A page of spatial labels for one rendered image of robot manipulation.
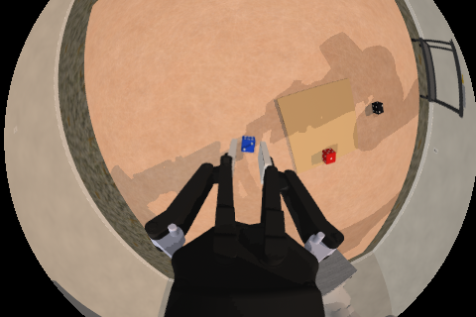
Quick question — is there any blue die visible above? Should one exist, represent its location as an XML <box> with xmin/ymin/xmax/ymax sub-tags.
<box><xmin>241</xmin><ymin>136</ymin><xmax>256</xmax><ymax>153</ymax></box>

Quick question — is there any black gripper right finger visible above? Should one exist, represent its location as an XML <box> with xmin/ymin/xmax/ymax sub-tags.
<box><xmin>258</xmin><ymin>141</ymin><xmax>344</xmax><ymax>265</ymax></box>

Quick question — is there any black die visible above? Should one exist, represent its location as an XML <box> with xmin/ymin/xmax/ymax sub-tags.
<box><xmin>372</xmin><ymin>101</ymin><xmax>384</xmax><ymax>115</ymax></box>

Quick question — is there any red die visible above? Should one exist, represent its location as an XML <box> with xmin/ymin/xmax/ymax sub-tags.
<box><xmin>322</xmin><ymin>149</ymin><xmax>336</xmax><ymax>164</ymax></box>

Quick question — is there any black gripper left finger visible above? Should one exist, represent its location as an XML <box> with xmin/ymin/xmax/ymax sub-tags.
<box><xmin>145</xmin><ymin>139</ymin><xmax>238</xmax><ymax>264</ymax></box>

